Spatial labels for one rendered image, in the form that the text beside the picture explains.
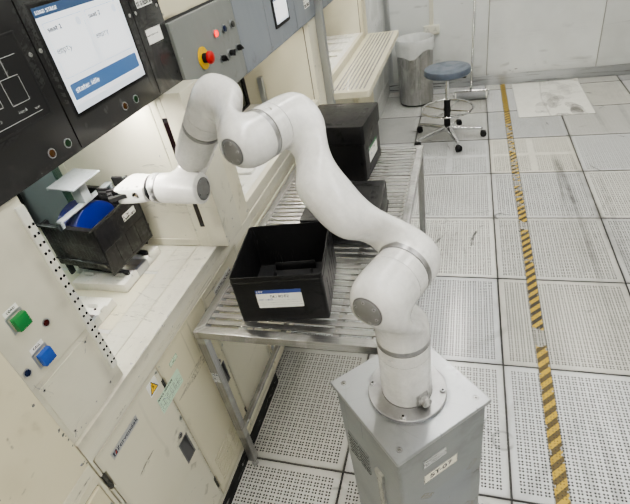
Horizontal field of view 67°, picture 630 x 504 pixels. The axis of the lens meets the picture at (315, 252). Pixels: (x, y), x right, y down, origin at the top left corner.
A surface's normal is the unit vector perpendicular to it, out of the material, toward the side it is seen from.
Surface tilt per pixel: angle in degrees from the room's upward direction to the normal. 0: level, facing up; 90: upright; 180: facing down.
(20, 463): 90
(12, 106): 90
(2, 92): 90
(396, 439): 0
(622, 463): 0
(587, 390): 0
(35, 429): 90
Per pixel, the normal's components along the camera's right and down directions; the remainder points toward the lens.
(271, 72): -0.25, 0.60
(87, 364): 0.95, 0.02
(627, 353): -0.16, -0.80
